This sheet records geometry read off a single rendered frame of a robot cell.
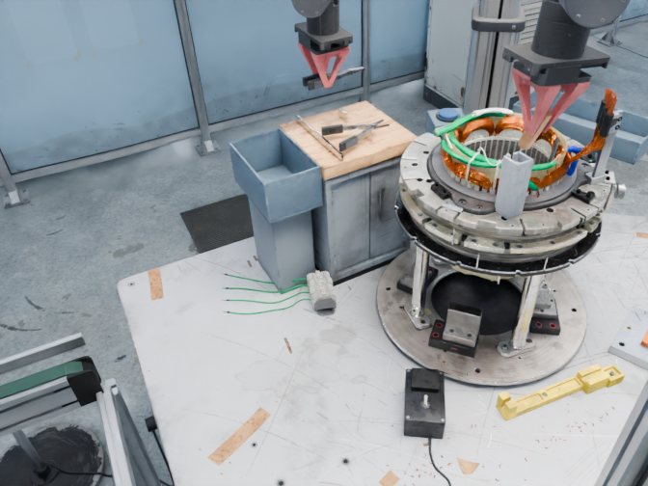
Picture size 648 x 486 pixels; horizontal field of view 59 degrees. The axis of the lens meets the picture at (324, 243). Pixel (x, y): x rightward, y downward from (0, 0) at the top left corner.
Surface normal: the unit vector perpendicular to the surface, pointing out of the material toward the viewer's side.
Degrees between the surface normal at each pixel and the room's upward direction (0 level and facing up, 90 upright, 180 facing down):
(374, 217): 90
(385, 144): 0
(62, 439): 0
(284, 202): 90
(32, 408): 90
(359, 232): 90
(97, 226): 0
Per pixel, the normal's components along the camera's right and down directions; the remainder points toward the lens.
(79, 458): -0.04, -0.77
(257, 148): 0.47, 0.54
